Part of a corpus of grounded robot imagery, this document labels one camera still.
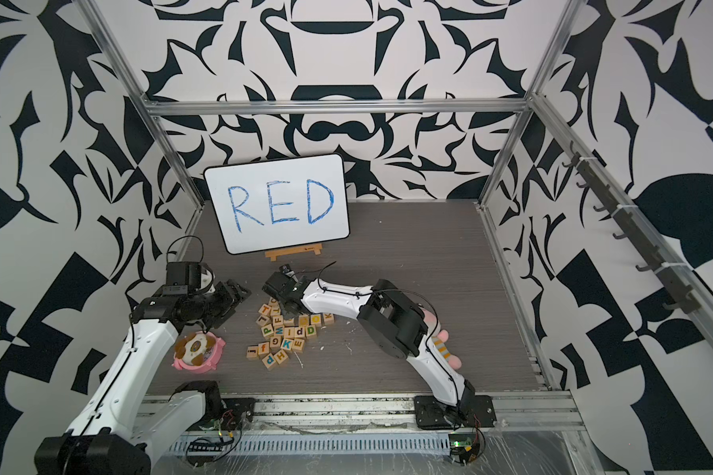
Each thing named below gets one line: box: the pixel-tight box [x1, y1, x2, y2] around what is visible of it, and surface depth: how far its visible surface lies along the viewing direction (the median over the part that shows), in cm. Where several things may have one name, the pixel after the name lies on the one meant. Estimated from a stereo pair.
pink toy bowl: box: [171, 330, 227, 374], surface depth 81 cm
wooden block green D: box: [305, 324, 317, 340], surface depth 87 cm
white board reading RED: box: [203, 153, 351, 256], surface depth 96 cm
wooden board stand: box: [264, 242, 324, 263], surface depth 101 cm
